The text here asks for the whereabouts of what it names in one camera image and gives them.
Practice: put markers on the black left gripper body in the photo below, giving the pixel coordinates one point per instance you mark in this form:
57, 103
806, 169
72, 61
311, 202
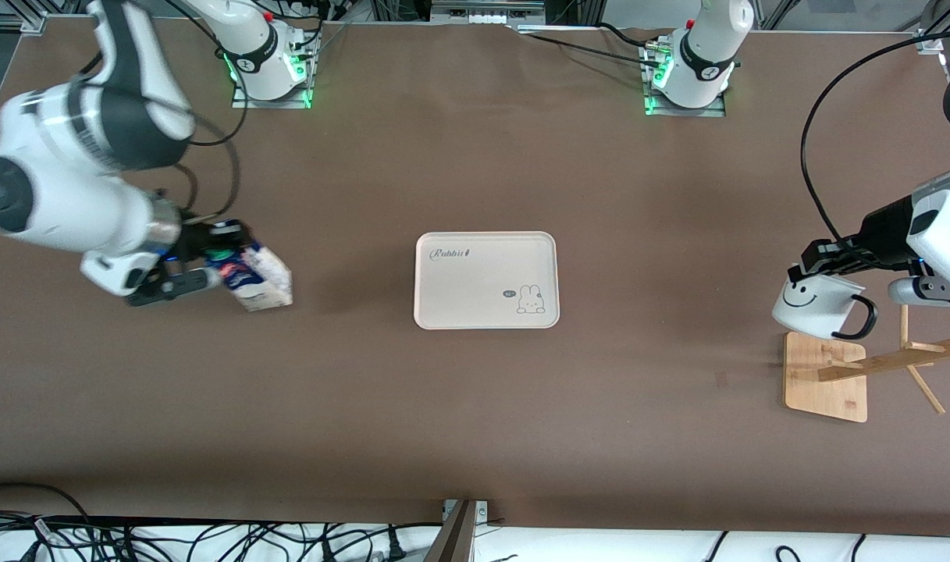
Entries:
883, 226

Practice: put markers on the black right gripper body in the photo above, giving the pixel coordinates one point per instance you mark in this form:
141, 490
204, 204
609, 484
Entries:
196, 238

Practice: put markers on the white smiley face mug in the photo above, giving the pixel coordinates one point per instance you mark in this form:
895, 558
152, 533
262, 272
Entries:
814, 308

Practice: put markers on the blue milk carton green cap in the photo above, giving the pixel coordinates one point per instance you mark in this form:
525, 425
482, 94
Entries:
264, 281

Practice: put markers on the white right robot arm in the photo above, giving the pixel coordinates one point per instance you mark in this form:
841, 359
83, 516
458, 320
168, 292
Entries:
53, 203

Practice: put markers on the white rabbit print tray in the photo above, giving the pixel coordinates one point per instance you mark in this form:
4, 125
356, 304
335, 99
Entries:
474, 289

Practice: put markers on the wooden mug stand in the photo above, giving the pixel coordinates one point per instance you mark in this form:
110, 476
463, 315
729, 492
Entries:
822, 382

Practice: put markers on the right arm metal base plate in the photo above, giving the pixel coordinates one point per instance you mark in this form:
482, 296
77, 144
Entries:
272, 101

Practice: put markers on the silver corner bracket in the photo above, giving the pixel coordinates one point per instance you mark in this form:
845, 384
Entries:
929, 40

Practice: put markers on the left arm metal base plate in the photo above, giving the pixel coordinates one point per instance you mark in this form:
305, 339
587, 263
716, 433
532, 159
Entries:
681, 111

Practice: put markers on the grey metal profile bracket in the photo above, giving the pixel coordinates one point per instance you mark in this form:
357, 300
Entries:
459, 538

